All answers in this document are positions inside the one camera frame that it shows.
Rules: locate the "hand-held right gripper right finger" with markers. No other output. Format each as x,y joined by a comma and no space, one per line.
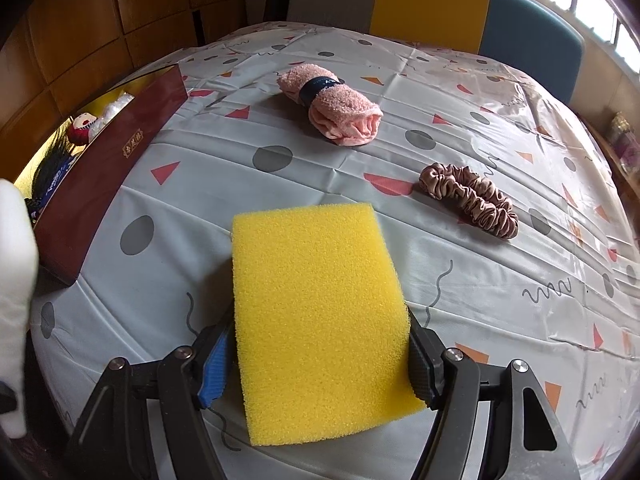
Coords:
419,372

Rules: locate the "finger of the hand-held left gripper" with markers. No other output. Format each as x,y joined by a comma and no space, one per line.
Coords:
6,397

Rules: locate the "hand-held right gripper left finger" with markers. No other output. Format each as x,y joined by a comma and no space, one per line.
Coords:
215,367

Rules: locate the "yellow sponge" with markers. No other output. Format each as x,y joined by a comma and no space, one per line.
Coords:
320,320

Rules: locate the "white sponge block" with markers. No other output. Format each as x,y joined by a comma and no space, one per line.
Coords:
15,285

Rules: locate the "dark red box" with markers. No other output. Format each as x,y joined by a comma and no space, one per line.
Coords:
100,185

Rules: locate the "black braided wig with beads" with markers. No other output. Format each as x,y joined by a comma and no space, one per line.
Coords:
45,167

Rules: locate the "red plush toy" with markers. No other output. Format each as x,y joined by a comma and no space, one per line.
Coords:
80,132

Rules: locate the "pink satin scrunchie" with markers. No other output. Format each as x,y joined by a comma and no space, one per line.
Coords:
475,200

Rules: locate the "pink rolled towel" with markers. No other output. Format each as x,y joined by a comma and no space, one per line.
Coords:
345,115

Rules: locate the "wooden desk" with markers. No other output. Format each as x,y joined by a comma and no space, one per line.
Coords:
617,182

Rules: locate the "purple box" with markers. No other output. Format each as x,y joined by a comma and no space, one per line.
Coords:
631,152

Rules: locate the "clear jar with trinkets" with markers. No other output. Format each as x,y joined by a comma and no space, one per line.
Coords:
620,127

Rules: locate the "wooden wardrobe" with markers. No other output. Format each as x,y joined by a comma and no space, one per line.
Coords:
100,20

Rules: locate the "grey yellow blue headboard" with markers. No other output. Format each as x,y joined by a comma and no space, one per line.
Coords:
430,5

